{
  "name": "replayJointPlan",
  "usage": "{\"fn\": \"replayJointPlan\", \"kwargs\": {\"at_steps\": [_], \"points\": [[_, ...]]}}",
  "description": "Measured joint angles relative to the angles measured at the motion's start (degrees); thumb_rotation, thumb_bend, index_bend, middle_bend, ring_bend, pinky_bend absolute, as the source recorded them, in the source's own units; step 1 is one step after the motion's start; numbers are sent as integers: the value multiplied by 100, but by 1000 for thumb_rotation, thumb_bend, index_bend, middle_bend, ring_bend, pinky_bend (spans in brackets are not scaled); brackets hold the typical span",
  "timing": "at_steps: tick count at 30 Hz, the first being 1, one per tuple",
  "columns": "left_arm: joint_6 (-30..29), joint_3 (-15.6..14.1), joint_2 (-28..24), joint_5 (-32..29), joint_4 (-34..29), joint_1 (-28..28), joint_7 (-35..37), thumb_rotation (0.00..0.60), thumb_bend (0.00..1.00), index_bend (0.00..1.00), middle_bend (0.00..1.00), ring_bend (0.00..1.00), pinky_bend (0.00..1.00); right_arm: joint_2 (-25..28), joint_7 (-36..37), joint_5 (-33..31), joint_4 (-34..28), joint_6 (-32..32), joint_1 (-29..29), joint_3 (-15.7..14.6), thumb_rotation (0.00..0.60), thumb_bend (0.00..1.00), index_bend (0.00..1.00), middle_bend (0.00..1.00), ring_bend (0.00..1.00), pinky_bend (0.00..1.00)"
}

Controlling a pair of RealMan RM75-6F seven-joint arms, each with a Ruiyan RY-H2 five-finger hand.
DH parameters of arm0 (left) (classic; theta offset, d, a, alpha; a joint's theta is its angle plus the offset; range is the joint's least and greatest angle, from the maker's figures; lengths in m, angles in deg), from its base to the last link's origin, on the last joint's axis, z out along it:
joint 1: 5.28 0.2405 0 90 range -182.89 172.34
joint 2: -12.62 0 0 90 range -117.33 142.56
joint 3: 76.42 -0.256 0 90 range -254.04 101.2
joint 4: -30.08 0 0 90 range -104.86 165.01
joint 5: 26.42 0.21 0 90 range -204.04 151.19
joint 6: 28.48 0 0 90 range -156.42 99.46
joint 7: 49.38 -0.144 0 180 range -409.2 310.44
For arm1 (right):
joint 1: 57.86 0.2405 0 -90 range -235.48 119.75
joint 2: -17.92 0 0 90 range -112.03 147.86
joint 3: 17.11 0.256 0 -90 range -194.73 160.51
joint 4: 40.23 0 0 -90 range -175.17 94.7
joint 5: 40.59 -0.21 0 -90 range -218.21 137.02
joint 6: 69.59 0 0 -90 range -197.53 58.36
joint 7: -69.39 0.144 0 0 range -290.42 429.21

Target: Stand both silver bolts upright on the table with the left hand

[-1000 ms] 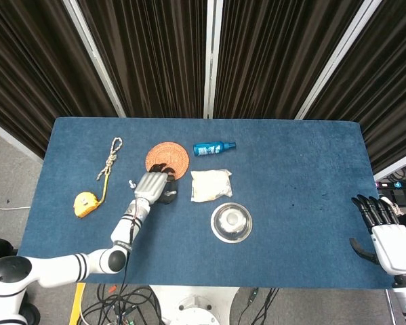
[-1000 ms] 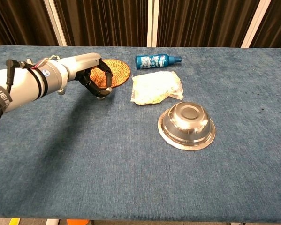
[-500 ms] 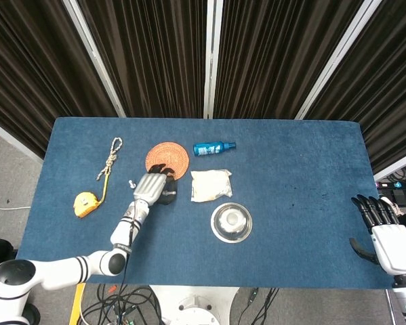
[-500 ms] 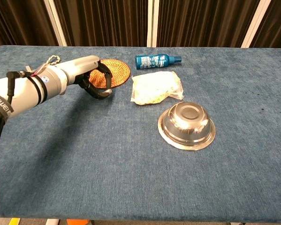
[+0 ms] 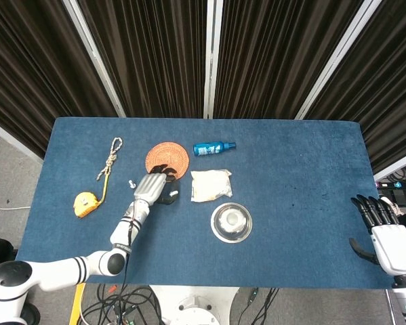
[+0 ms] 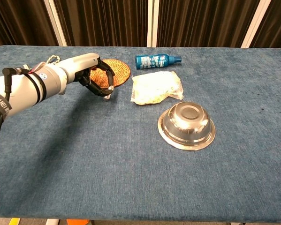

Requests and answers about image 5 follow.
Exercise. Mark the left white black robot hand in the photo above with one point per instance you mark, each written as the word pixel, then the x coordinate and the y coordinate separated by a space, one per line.
pixel 150 188

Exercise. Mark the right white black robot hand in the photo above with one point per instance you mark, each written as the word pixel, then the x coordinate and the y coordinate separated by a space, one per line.
pixel 394 248

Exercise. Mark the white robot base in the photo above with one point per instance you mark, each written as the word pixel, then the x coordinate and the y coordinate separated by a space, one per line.
pixel 194 304

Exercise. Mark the round woven rattan coaster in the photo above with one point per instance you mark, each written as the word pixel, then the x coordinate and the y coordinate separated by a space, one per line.
pixel 170 154

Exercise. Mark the clear plastic bag white contents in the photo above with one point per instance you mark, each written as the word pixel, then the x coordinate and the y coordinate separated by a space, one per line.
pixel 210 185

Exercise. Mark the power strip with lights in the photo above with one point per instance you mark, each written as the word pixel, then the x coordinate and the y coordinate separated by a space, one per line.
pixel 397 185

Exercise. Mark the yellow tape measure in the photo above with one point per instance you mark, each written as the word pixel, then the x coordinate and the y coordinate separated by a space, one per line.
pixel 85 204

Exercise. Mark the blue spray bottle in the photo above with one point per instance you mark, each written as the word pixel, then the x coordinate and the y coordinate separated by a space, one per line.
pixel 209 149

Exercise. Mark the stainless steel bowl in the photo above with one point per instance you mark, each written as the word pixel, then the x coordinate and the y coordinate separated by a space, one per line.
pixel 232 221

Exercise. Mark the blue table cloth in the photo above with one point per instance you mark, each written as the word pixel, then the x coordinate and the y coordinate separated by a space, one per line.
pixel 290 203

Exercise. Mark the dark pleated curtain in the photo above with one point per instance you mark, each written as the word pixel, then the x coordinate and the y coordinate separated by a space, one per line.
pixel 148 57
pixel 36 67
pixel 277 57
pixel 385 84

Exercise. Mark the white frame rail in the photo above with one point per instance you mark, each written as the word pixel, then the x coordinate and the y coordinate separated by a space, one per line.
pixel 13 137
pixel 396 168

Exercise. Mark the white frame post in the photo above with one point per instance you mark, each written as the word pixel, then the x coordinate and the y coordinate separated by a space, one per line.
pixel 210 57
pixel 94 57
pixel 338 57

